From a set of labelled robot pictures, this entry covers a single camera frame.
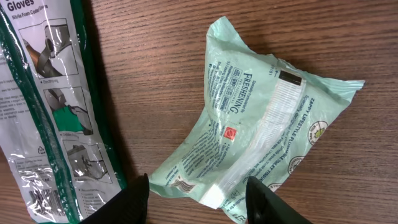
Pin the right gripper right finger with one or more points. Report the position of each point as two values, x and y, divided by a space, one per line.
265 207

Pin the clear teal small packet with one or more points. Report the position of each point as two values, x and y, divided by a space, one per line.
261 117

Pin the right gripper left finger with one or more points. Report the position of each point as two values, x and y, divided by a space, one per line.
129 206

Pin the green white wipes packet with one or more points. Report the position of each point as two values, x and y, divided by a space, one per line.
54 128

